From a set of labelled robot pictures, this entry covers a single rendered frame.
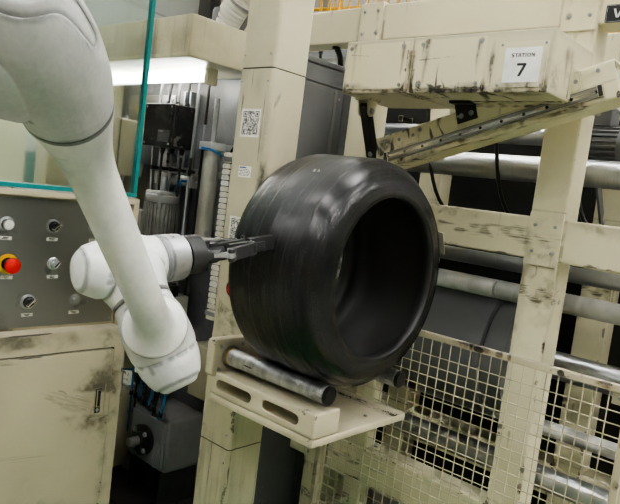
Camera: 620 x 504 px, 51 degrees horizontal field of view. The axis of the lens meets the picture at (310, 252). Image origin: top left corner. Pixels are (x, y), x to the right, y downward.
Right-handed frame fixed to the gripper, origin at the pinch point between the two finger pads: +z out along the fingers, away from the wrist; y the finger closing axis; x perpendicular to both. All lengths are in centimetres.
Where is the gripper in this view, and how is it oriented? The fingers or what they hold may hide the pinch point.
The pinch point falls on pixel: (260, 243)
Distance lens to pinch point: 137.5
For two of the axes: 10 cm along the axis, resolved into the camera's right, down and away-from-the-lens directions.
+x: -0.3, 9.8, 2.0
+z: 6.8, -1.2, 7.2
